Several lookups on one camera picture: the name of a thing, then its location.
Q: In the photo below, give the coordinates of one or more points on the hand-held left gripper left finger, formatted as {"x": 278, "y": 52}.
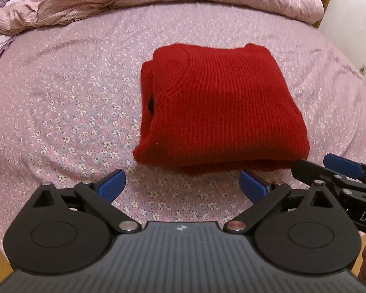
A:
{"x": 111, "y": 186}

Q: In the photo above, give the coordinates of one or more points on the lilac ruffled pillow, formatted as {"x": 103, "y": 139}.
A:
{"x": 0, "y": 45}

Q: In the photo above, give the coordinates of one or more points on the wall socket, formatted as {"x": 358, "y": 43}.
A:
{"x": 364, "y": 69}

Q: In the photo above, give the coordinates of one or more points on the pink floral bed sheet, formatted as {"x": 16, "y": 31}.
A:
{"x": 64, "y": 97}

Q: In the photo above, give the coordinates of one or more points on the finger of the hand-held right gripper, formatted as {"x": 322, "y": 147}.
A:
{"x": 343, "y": 164}
{"x": 311, "y": 171}

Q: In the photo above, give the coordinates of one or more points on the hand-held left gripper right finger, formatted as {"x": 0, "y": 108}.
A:
{"x": 252, "y": 186}

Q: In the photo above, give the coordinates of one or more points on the red knit cardigan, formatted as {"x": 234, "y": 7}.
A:
{"x": 216, "y": 103}

